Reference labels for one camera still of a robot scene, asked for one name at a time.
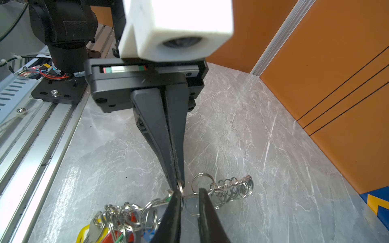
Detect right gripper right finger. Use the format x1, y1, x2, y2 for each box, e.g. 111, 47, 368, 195
198, 188, 231, 243

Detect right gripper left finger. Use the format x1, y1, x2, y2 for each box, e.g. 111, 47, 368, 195
151, 190, 182, 243

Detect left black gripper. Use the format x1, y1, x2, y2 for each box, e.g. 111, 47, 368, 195
84, 58, 209, 190

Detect bunch of coloured keys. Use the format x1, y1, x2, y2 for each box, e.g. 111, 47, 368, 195
76, 200, 162, 243

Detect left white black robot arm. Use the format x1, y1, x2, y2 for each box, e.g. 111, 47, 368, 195
28, 1, 209, 189

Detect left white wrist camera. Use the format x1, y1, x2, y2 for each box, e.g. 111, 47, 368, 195
118, 1, 234, 62

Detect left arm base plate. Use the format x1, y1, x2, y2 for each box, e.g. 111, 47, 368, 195
31, 77, 88, 105

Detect aluminium front rail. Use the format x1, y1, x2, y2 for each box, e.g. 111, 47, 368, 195
0, 54, 92, 243

